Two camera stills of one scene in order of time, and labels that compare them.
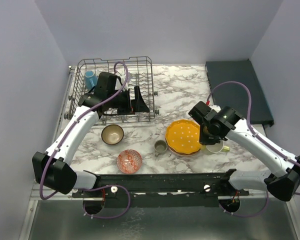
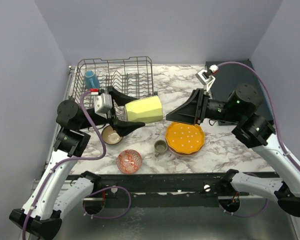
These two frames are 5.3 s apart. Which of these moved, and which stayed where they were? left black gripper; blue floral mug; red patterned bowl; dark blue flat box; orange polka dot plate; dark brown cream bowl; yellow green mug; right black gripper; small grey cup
Moved: left black gripper; right black gripper; yellow green mug
Stayed: orange polka dot plate; blue floral mug; dark brown cream bowl; dark blue flat box; small grey cup; red patterned bowl
